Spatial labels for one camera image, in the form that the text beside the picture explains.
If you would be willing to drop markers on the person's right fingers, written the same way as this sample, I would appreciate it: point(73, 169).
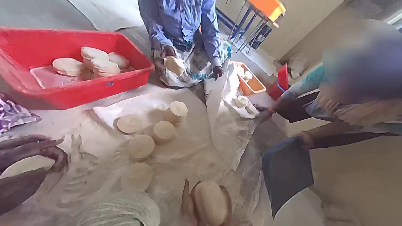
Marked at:
point(228, 198)

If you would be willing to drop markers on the person's left fingers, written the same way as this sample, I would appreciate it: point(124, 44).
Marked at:
point(186, 193)

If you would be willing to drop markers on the large white sheet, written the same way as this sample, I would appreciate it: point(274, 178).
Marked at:
point(110, 11)

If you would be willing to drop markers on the stack of round dough sheets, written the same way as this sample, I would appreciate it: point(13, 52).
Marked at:
point(105, 67)
point(164, 131)
point(119, 60)
point(91, 53)
point(28, 165)
point(141, 147)
point(67, 66)
point(130, 123)
point(177, 111)
point(211, 202)
point(174, 65)
point(137, 176)

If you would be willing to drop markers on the white plastic bag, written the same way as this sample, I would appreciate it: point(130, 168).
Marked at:
point(297, 66)

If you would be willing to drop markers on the white sack sheet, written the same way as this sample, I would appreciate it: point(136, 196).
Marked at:
point(226, 131)

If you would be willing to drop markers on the large floury cloth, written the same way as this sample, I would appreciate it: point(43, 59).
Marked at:
point(191, 150)

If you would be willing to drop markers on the dark sheet with blue edge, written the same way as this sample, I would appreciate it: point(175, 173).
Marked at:
point(287, 175)

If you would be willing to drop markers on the round dough piece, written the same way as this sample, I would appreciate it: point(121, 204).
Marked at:
point(241, 101)
point(251, 109)

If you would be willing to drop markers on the person's right hand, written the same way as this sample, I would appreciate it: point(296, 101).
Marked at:
point(228, 204)

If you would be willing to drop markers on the orange chair with metal legs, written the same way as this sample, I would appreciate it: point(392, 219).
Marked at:
point(267, 8)

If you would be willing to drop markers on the large red plastic tub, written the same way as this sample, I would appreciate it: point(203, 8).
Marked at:
point(103, 94)

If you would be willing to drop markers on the purple and white patterned cloth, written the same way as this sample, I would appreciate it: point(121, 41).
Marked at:
point(15, 116)

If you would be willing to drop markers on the person's left hand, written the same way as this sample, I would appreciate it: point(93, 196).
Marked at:
point(187, 205)

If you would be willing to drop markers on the orange plastic tray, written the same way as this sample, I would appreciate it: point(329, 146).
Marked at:
point(255, 84)

